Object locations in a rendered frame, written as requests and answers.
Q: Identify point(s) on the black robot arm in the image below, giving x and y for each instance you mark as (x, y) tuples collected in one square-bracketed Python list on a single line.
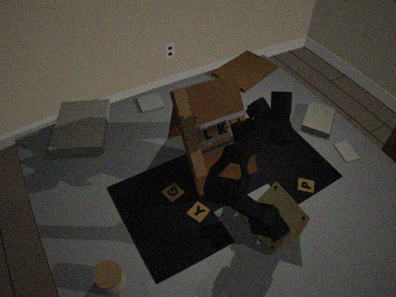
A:
[(270, 127)]

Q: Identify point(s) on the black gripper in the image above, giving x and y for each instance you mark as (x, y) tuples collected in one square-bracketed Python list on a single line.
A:
[(241, 128)]

